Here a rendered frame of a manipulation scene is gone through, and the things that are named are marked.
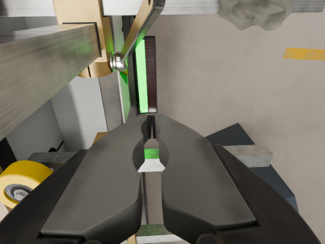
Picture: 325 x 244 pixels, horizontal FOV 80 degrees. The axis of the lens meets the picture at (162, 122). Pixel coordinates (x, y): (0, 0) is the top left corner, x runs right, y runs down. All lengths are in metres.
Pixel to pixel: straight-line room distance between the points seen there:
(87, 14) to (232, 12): 0.16
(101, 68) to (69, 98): 0.32
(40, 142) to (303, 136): 1.61
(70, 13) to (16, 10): 0.06
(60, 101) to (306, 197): 2.09
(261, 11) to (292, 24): 1.07
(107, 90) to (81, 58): 0.27
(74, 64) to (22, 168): 0.22
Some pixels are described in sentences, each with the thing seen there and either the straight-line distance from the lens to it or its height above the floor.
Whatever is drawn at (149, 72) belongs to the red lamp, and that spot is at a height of 0.70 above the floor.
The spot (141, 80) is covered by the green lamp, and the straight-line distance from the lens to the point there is 0.44.
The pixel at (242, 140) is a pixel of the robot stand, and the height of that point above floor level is 0.18.
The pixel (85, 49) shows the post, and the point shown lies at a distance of 0.21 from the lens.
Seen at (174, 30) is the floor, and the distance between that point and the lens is 1.13.
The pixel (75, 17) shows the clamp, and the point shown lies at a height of 0.87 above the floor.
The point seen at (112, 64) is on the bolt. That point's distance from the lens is 0.28.
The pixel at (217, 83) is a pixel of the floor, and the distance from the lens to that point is 1.24.
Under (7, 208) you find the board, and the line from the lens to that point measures 0.43.
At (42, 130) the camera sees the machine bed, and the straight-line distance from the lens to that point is 0.57.
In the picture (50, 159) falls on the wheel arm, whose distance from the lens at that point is 0.40.
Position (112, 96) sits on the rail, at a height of 0.70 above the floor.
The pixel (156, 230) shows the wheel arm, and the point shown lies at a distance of 0.56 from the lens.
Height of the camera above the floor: 1.12
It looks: 60 degrees down
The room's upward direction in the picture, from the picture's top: 174 degrees clockwise
